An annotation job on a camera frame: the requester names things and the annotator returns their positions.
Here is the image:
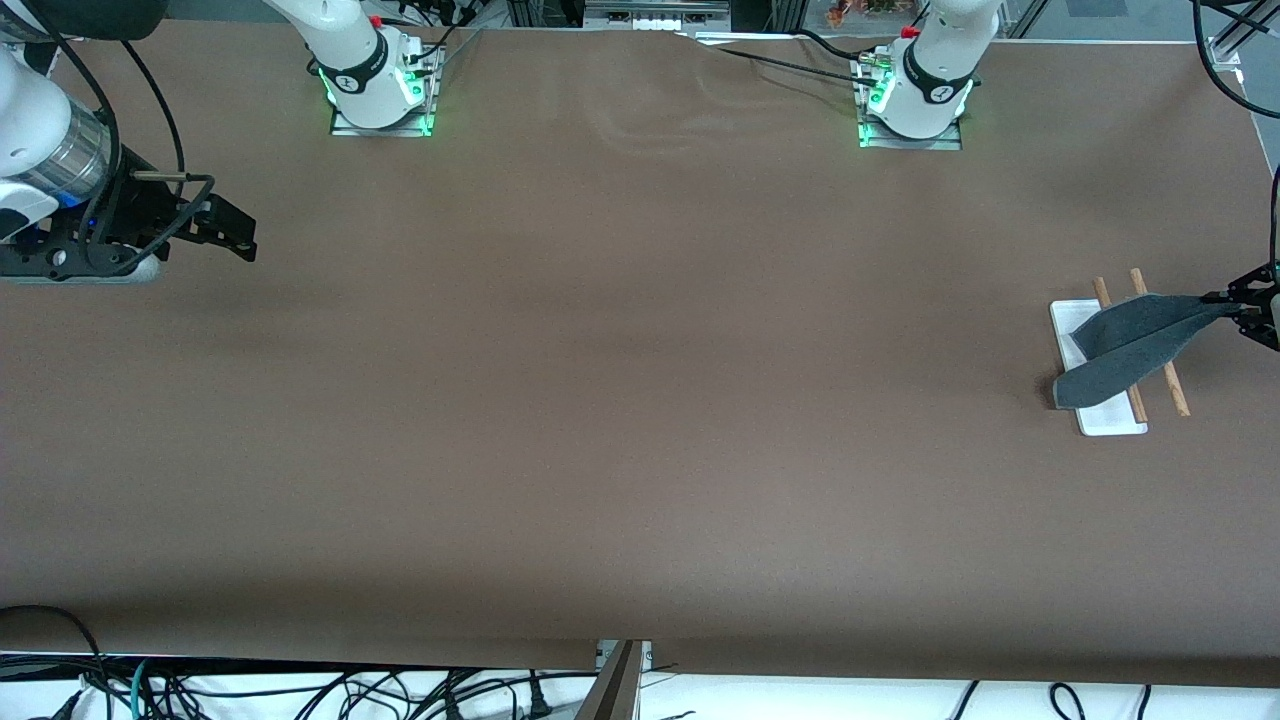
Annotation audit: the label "small metal table bracket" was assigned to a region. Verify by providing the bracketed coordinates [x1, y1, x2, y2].
[596, 640, 653, 673]

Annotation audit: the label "aluminium table frame rail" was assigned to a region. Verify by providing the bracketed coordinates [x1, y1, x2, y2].
[1205, 35, 1280, 173]

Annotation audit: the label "thin black tabletop cable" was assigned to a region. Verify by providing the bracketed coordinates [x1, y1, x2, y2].
[690, 35, 886, 91]

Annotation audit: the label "brown table cover sheet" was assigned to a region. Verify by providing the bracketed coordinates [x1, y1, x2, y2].
[0, 18, 1280, 689]

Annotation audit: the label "thick black floor cable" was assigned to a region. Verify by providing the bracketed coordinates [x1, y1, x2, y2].
[0, 605, 113, 720]

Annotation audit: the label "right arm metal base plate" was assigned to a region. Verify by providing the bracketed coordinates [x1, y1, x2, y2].
[330, 45, 441, 138]

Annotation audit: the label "white rack base plate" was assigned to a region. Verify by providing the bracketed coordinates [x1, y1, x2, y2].
[1049, 299, 1149, 437]

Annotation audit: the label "thick black tabletop cable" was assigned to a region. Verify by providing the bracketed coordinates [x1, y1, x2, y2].
[795, 28, 886, 71]

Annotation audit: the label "aluminium frame post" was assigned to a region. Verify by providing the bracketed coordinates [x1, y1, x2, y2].
[505, 0, 586, 28]

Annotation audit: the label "grey towel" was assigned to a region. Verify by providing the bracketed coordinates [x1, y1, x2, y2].
[1052, 293, 1241, 411]

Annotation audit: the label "orange background objects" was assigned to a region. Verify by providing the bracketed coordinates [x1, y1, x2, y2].
[828, 0, 903, 28]

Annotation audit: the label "black plug cable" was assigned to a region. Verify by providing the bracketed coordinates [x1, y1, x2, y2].
[440, 672, 556, 719]

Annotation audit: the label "brown wooden beam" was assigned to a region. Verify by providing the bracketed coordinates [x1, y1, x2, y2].
[575, 640, 643, 720]

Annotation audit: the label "grey socket box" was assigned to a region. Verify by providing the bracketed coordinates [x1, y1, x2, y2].
[583, 0, 733, 33]

